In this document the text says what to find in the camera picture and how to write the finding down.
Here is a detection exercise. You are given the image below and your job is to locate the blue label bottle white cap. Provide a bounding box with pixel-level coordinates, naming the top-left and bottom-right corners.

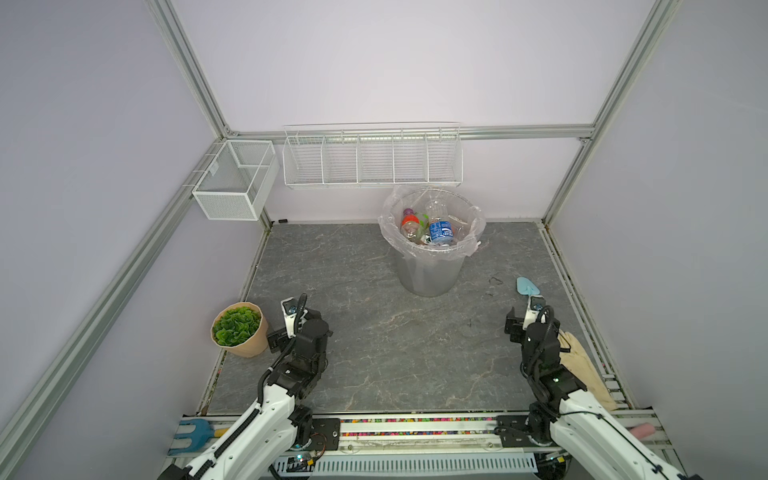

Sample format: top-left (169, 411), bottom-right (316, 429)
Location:
top-left (425, 199), bottom-right (454, 246)

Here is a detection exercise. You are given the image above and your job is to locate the small red label purple cap bottle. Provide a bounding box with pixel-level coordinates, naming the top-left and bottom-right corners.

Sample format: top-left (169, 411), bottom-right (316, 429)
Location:
top-left (400, 208), bottom-right (421, 244)

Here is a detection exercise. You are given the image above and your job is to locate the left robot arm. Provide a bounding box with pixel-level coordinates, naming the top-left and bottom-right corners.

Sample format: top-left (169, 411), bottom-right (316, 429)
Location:
top-left (159, 293), bottom-right (333, 479)

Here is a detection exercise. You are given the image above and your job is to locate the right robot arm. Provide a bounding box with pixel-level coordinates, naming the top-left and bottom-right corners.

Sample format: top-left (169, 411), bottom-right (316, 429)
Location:
top-left (494, 303), bottom-right (689, 479)

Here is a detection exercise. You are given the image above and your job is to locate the grey mesh waste bin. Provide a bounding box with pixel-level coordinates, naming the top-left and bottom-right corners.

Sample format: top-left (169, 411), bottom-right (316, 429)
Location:
top-left (383, 189), bottom-right (475, 298)

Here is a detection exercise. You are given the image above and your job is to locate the beige work glove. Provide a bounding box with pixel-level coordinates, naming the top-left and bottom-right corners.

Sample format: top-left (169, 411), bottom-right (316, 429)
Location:
top-left (558, 331), bottom-right (617, 411)

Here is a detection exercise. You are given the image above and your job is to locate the potted green plant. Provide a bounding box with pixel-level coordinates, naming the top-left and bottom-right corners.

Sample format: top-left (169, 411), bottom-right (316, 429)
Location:
top-left (210, 302), bottom-right (269, 358)

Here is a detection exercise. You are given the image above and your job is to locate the light blue garden trowel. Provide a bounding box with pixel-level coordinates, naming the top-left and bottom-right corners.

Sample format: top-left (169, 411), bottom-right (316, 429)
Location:
top-left (516, 277), bottom-right (541, 297)

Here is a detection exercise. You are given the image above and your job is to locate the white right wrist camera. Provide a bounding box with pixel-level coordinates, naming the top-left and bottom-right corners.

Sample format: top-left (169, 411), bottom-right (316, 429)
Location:
top-left (523, 295), bottom-right (547, 330)

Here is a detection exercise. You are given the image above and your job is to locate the purple scoop pink handle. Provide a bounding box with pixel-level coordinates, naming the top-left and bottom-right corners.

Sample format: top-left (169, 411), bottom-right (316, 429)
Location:
top-left (629, 423), bottom-right (656, 440)

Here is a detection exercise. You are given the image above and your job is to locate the blue garden fork yellow handle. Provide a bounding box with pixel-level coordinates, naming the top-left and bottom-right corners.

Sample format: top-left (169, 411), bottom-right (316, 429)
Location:
top-left (168, 418), bottom-right (227, 456)

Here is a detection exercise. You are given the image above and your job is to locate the white mesh wall basket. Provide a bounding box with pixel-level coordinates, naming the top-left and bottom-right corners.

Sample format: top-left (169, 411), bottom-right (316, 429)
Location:
top-left (192, 140), bottom-right (279, 221)

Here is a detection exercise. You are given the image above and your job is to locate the white wire wall shelf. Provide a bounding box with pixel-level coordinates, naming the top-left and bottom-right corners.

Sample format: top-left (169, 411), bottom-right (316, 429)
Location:
top-left (283, 122), bottom-right (464, 188)

